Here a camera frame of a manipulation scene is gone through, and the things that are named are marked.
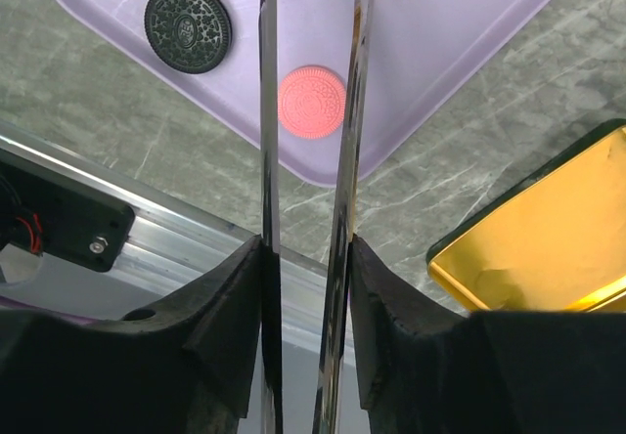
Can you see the gold tin lid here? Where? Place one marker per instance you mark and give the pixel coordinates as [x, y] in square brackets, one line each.
[555, 241]

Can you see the aluminium rail frame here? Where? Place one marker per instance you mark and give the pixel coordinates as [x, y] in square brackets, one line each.
[172, 241]

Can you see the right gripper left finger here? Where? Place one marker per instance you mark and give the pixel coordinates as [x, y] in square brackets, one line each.
[182, 364]

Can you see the pink sandwich cookie bottom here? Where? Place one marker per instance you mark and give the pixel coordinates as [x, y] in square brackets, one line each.
[311, 102]

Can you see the purple plastic tray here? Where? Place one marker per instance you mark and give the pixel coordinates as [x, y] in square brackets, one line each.
[421, 53]

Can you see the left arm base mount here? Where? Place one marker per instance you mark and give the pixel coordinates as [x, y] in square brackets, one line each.
[46, 212]

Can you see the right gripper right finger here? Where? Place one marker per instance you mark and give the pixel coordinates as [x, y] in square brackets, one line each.
[422, 368]

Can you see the metal tongs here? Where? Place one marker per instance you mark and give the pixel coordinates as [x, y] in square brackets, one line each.
[326, 409]

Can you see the black sandwich cookie bottom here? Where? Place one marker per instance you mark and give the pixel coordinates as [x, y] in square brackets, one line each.
[191, 36]

